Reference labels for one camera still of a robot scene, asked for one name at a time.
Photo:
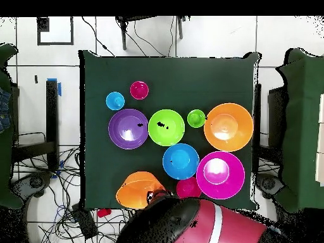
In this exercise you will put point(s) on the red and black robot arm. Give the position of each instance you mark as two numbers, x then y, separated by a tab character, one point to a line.
240	227

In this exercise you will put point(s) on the blue bowl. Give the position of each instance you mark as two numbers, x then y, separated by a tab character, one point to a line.
181	162

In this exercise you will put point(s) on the purple bowl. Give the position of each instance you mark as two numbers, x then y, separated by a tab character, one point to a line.
127	129

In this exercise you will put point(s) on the orange bowl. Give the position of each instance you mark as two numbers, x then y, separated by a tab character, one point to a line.
227	126
134	192

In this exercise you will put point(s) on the black table frame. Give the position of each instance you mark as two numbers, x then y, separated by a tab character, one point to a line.
52	114
257	121

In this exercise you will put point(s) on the blue tape strip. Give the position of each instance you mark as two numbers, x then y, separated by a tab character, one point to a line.
59	89

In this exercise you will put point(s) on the black square frame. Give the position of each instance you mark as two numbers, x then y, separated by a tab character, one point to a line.
43	24

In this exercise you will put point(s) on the person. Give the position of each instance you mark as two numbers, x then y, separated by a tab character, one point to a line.
4	108

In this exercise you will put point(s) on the green bowl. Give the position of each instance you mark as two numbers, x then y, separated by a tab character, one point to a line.
167	134

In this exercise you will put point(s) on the black chair base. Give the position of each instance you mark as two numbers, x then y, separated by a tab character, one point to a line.
35	182
269	184

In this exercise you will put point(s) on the pink bowl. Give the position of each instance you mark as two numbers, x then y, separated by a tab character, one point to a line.
227	187

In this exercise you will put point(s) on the green cloth covered table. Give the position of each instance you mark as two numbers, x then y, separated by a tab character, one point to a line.
303	126
5	164

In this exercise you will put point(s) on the blue cup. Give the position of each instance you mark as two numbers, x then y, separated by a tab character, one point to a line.
115	101

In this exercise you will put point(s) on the red cup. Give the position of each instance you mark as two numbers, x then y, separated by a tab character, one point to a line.
139	90

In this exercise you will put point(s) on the green cup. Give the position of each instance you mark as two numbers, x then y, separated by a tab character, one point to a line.
196	119

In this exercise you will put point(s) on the small black tape strip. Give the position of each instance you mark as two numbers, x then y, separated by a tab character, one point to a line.
36	79

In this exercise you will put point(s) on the black power strip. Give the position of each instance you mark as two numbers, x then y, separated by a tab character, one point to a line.
86	225

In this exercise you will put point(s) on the red bowl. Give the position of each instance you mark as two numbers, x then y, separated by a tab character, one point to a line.
187	188

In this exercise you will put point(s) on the small red object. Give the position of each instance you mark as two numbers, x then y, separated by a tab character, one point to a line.
103	213

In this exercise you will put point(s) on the dark green tablecloth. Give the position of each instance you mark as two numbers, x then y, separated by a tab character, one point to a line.
177	81

